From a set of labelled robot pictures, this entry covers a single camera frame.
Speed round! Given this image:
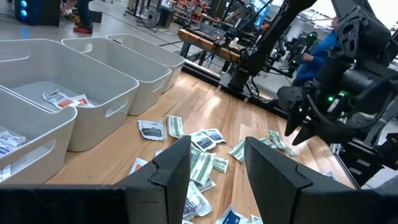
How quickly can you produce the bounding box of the black floor fan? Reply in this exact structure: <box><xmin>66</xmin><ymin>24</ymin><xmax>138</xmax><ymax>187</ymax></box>
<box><xmin>136</xmin><ymin>3</ymin><xmax>162</xmax><ymax>29</ymax></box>

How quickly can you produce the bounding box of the black computer tower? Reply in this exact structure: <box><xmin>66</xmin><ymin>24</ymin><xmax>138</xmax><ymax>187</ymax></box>
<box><xmin>13</xmin><ymin>0</ymin><xmax>62</xmax><ymax>27</ymax></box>

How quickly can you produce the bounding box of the green striped gauze packet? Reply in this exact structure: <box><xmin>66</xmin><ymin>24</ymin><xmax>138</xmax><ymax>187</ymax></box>
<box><xmin>259</xmin><ymin>129</ymin><xmax>299</xmax><ymax>158</ymax></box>
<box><xmin>213</xmin><ymin>156</ymin><xmax>230</xmax><ymax>174</ymax></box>
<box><xmin>190</xmin><ymin>149</ymin><xmax>217</xmax><ymax>187</ymax></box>
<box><xmin>228</xmin><ymin>139</ymin><xmax>247</xmax><ymax>164</ymax></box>
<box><xmin>166</xmin><ymin>114</ymin><xmax>185</xmax><ymax>139</ymax></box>

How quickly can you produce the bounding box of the wooden workbench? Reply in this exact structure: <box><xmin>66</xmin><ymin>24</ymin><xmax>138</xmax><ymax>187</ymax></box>
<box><xmin>177</xmin><ymin>27</ymin><xmax>247</xmax><ymax>73</ymax></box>

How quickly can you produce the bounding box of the grey plastic bin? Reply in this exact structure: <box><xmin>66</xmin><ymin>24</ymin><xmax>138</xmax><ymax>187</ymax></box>
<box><xmin>0</xmin><ymin>88</ymin><xmax>78</xmax><ymax>186</ymax></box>
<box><xmin>0</xmin><ymin>38</ymin><xmax>140</xmax><ymax>153</ymax></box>
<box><xmin>105</xmin><ymin>33</ymin><xmax>187</xmax><ymax>94</ymax></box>
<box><xmin>61</xmin><ymin>37</ymin><xmax>173</xmax><ymax>117</ymax></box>

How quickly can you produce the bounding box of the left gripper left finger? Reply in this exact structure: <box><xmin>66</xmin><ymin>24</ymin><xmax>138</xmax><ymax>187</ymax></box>
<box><xmin>114</xmin><ymin>135</ymin><xmax>192</xmax><ymax>224</ymax></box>

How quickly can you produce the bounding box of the person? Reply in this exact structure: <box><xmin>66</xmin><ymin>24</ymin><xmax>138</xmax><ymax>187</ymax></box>
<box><xmin>60</xmin><ymin>0</ymin><xmax>95</xmax><ymax>35</ymax></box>
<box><xmin>293</xmin><ymin>16</ymin><xmax>340</xmax><ymax>87</ymax></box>

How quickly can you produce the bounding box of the white packet red label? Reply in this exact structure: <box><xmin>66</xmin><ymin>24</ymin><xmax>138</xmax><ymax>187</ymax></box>
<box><xmin>70</xmin><ymin>93</ymin><xmax>96</xmax><ymax>108</ymax></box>
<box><xmin>42</xmin><ymin>89</ymin><xmax>75</xmax><ymax>110</ymax></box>
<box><xmin>128</xmin><ymin>157</ymin><xmax>149</xmax><ymax>175</ymax></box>

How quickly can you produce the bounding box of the black speaker box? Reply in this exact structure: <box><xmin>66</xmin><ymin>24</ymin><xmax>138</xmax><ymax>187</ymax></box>
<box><xmin>157</xmin><ymin>6</ymin><xmax>175</xmax><ymax>29</ymax></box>

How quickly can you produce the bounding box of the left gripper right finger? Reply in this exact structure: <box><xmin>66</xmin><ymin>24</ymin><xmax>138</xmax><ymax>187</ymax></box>
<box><xmin>244</xmin><ymin>136</ymin><xmax>358</xmax><ymax>224</ymax></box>

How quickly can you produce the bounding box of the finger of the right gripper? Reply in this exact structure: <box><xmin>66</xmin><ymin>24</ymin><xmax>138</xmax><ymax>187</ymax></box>
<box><xmin>291</xmin><ymin>123</ymin><xmax>317</xmax><ymax>147</ymax></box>
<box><xmin>284</xmin><ymin>106</ymin><xmax>301</xmax><ymax>137</ymax></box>

